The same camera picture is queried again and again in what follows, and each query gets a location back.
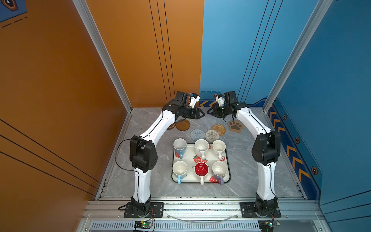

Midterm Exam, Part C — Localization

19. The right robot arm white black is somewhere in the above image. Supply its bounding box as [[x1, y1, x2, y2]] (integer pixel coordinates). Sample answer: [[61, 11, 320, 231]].
[[207, 91, 281, 218]]

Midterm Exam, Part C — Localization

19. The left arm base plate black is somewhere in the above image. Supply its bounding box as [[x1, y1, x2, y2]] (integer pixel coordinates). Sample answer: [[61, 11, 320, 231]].
[[124, 202, 164, 218]]

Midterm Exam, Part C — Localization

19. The red interior mug front middle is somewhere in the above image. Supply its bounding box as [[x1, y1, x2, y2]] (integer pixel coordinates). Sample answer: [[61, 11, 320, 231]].
[[194, 162, 209, 185]]

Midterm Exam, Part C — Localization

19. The grey woven rope coaster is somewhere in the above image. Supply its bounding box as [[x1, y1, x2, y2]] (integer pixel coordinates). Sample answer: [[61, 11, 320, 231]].
[[190, 129, 205, 141]]

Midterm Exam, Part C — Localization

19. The left green circuit board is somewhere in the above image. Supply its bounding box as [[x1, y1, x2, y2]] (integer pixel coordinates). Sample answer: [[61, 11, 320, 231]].
[[133, 221, 154, 232]]

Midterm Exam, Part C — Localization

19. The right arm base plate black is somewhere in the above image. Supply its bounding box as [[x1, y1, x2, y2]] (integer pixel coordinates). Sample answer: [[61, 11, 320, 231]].
[[240, 202, 282, 218]]

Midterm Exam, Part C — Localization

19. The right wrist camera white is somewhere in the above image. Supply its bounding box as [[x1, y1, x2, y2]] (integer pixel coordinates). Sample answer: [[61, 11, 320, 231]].
[[214, 94, 225, 107]]

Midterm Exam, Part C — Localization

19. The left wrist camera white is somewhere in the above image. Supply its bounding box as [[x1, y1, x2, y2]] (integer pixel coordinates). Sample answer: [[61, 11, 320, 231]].
[[188, 93, 200, 109]]

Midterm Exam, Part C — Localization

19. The dark brown wooden round coaster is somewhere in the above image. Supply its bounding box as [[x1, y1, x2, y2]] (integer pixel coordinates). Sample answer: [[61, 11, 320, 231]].
[[167, 123, 176, 130]]

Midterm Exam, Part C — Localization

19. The light brown wooden round coaster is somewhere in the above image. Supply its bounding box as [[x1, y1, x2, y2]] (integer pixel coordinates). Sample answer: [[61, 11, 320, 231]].
[[176, 119, 190, 131]]

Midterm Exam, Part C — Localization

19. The aluminium corner post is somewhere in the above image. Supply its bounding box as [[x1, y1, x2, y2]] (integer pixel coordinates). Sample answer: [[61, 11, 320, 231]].
[[72, 0, 132, 113], [262, 0, 333, 113]]

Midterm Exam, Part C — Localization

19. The left aluminium corner post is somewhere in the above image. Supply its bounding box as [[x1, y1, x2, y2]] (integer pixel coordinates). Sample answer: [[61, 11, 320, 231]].
[[72, 0, 132, 113]]

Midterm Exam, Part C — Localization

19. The blue mug back left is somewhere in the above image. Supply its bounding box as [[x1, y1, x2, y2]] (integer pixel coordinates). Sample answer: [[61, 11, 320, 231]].
[[173, 138, 187, 159]]

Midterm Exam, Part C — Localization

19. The multicolour woven rope coaster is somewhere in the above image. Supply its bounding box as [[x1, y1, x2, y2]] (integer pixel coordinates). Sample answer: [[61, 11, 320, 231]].
[[205, 130, 220, 143]]

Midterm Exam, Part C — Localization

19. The green circuit board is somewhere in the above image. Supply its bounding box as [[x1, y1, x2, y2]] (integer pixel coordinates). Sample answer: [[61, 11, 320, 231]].
[[133, 221, 154, 232], [258, 220, 281, 232]]

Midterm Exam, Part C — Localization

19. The paw shaped wooden coaster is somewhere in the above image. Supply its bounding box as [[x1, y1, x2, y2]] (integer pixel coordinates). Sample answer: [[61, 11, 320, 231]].
[[228, 120, 244, 133]]

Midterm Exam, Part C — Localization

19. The clear cable on rail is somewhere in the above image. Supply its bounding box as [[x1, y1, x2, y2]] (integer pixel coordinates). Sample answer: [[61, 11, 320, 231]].
[[165, 213, 240, 224]]

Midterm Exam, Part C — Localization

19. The aluminium front rail frame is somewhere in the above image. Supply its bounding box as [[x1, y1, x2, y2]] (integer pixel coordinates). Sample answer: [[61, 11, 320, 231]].
[[77, 197, 330, 232]]

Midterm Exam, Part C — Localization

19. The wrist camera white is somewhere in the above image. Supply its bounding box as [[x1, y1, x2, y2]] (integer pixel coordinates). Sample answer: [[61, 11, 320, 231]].
[[214, 94, 225, 107], [188, 93, 200, 109]]

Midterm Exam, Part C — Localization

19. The white strawberry tray black rim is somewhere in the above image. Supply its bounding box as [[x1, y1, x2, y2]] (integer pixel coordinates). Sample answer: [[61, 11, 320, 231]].
[[172, 144, 231, 185]]

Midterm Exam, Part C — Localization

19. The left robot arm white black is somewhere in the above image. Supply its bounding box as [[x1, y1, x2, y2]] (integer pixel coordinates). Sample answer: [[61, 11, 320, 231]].
[[129, 91, 205, 216]]

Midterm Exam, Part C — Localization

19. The purple handled mug front right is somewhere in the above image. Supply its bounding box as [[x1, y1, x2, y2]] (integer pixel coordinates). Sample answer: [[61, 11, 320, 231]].
[[212, 161, 228, 185]]

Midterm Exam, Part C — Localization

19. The right green circuit board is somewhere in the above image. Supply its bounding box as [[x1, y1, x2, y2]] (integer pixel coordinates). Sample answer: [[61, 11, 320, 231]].
[[258, 220, 281, 232]]

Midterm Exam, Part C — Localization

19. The white mug back right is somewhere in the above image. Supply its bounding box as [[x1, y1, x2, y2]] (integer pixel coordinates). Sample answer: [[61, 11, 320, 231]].
[[212, 140, 226, 161]]

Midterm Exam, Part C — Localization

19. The woven rattan round coaster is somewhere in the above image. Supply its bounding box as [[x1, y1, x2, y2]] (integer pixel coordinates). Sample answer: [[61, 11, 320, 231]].
[[211, 124, 226, 136]]

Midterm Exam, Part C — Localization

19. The right aluminium corner post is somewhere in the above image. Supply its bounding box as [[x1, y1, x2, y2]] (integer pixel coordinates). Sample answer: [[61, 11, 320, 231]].
[[262, 0, 333, 113]]

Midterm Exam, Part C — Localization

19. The white speckled mug back middle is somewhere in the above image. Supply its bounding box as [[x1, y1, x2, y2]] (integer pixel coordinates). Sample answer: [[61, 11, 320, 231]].
[[194, 139, 209, 160]]

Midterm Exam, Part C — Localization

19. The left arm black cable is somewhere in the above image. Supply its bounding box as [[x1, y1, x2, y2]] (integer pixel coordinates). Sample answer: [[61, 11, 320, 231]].
[[115, 138, 137, 175]]

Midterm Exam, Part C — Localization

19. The light blue mug front left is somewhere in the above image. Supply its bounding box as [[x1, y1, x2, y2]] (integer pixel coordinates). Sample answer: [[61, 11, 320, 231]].
[[172, 161, 188, 185]]

